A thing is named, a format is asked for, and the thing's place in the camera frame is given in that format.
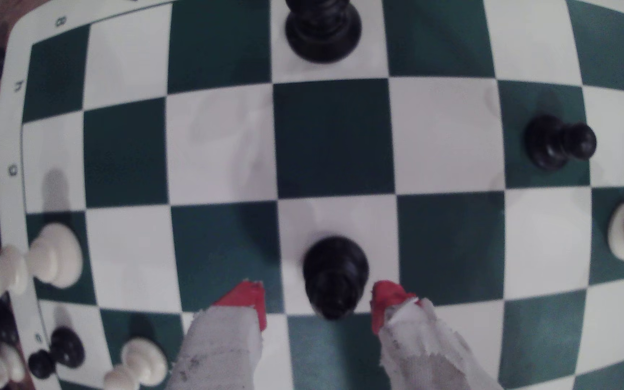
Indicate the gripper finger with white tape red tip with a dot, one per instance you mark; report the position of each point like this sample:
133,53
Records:
426,357
220,346

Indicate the black pawn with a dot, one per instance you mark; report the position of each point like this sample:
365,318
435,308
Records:
67,346
547,143
335,271

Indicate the green white chess mat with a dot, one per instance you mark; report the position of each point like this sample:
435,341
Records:
333,135

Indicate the white pawn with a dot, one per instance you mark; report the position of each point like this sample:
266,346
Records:
144,360

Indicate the white bishop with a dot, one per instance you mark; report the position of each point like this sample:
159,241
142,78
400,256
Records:
54,254

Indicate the black king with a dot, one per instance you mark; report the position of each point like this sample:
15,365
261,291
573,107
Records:
323,32

